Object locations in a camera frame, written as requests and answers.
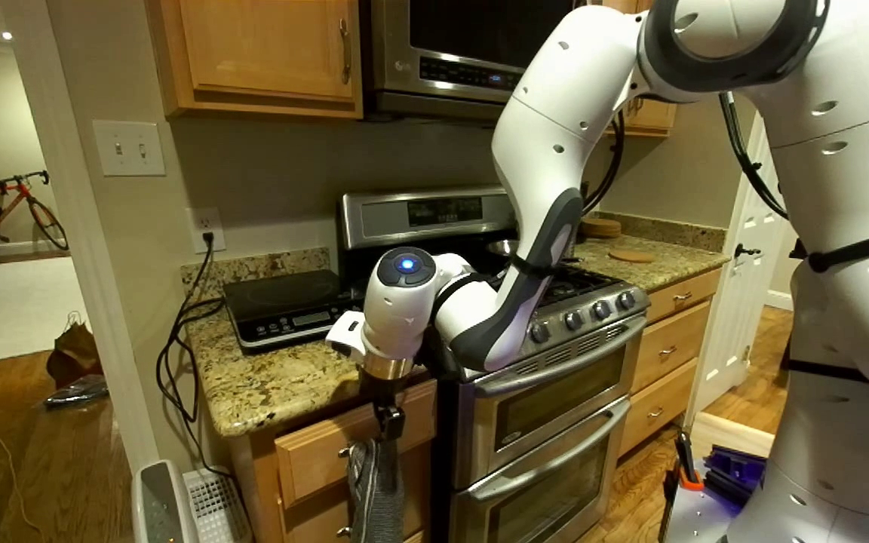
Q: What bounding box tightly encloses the orange bicycle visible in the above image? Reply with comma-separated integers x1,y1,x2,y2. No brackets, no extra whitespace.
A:
0,170,70,258

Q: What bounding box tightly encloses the stove burner grate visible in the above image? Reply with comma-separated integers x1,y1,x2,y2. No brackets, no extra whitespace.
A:
540,264,625,307

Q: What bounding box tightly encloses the white light switch plate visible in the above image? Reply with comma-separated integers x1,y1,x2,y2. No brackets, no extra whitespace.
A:
92,120,167,178

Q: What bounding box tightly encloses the black portable induction cooktop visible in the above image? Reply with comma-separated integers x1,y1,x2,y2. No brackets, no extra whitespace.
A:
223,268,364,354

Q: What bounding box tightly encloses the white wall socket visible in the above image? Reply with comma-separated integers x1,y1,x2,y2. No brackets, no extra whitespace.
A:
190,207,227,255

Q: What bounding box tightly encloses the stainless steel microwave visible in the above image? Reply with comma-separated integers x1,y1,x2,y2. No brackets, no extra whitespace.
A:
363,0,580,122

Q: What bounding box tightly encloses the microwave door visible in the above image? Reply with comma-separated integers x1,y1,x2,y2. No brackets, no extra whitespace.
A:
372,0,579,104

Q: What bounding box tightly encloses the white panel door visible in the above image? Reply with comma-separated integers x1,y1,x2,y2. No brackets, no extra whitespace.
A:
682,112,791,432

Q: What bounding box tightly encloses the narrow wooden wall cabinet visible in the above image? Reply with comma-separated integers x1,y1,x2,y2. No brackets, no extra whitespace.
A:
602,0,678,138

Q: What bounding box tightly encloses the wooden drawer with towel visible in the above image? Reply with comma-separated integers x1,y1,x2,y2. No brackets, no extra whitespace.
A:
275,379,438,508

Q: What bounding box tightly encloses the wooden cabinet door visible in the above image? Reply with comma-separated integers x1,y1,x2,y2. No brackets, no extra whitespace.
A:
178,0,357,100

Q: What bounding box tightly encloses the large oven door handle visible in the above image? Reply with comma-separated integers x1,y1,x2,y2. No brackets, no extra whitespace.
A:
468,398,632,504

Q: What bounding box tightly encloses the stack of wooden coasters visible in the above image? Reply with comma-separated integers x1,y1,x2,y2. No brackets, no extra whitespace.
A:
581,217,623,240

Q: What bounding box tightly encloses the large oven door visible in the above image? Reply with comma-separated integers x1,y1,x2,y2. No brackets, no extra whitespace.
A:
451,398,632,543

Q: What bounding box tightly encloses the small oven door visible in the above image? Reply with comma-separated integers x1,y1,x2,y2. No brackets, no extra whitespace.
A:
471,315,648,487

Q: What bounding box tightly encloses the stainless steel stove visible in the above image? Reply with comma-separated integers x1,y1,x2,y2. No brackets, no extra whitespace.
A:
338,186,651,543

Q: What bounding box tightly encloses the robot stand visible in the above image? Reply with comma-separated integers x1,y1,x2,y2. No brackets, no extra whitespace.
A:
661,456,869,543

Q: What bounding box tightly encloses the small oven door handle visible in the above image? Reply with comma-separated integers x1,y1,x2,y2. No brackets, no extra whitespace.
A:
475,315,648,397

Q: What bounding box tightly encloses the brown paper bag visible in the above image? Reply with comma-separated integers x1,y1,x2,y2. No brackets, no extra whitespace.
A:
45,312,104,390

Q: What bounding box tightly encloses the black cable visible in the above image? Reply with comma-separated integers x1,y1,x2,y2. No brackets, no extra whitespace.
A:
155,232,238,485

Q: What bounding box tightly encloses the shallow wooden drawer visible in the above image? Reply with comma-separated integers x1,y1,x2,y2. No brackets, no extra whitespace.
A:
645,268,723,324

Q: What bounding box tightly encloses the orange and black clamp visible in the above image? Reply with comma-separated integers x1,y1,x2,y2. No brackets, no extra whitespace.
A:
674,431,706,493

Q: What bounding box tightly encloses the dark plastic bag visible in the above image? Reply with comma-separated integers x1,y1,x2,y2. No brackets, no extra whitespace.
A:
43,374,111,410

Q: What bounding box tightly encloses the grey hanging towel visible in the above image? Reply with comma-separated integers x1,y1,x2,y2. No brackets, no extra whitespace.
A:
346,437,406,543

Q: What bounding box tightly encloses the white air purifier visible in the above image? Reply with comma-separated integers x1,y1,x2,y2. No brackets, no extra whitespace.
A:
131,459,253,543

